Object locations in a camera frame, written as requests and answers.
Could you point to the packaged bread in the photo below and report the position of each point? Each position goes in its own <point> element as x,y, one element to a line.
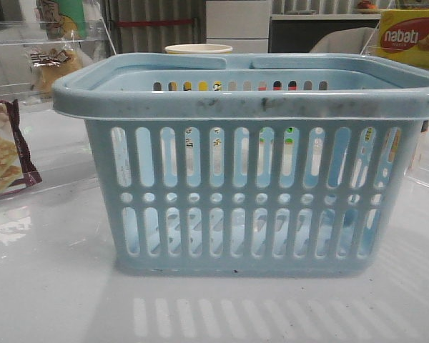
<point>52,65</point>

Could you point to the yellow nabati wafer box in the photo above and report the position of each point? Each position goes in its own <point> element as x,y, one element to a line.
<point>403,36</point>

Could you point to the clear acrylic shelf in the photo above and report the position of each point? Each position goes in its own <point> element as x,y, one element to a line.
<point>418,170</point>
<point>19,39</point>

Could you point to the brown cracker snack packet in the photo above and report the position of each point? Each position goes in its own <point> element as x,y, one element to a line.
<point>17,170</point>

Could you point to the yellow popcorn paper cup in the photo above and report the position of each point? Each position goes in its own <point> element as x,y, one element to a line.
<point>198,49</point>

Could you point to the clear acrylic shelf right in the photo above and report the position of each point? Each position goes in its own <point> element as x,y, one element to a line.
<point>418,170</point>

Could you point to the beige chair back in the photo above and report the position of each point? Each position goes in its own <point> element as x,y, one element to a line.
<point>349,41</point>

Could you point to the light blue plastic basket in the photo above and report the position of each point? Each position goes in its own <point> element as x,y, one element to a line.
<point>248,164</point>

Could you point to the white drawer cabinet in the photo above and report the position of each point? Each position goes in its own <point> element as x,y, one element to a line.
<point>243,25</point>

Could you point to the clear acrylic shelf left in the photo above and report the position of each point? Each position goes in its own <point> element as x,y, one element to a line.
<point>19,39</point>

